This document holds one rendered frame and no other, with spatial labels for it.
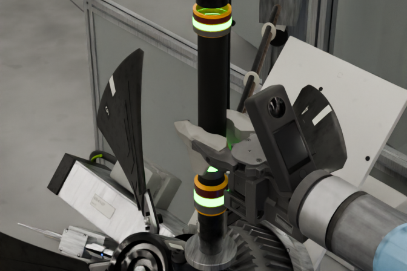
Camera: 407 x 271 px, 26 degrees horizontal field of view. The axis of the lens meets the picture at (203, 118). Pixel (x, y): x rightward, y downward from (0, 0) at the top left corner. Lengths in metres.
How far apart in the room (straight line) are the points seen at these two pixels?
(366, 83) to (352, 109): 0.05
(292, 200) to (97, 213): 0.66
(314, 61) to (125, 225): 0.43
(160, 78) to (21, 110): 1.61
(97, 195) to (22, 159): 2.08
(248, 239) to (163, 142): 1.17
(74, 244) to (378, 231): 0.74
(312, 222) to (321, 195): 0.03
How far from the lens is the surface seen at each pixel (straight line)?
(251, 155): 1.01
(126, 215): 1.52
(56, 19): 4.70
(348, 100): 1.47
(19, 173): 3.56
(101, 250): 1.50
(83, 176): 1.61
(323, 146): 1.17
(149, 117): 2.53
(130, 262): 1.29
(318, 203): 0.95
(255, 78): 1.37
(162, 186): 1.58
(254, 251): 1.37
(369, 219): 0.92
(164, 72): 2.39
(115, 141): 1.47
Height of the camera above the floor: 2.09
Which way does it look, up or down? 33 degrees down
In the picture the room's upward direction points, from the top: straight up
